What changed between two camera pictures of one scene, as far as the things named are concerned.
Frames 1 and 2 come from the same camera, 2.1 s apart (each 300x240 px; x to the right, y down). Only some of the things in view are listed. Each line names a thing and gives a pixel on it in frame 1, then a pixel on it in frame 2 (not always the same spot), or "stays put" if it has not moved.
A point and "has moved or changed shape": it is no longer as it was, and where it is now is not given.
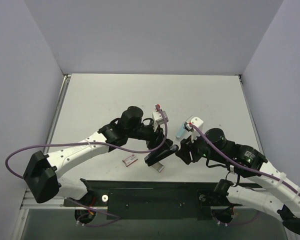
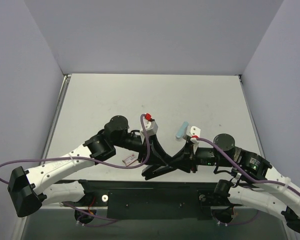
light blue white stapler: x=180 y=130 stays put
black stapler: x=152 y=159 has moved or changed shape
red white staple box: x=129 y=160 stays put
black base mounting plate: x=157 y=200 stays put
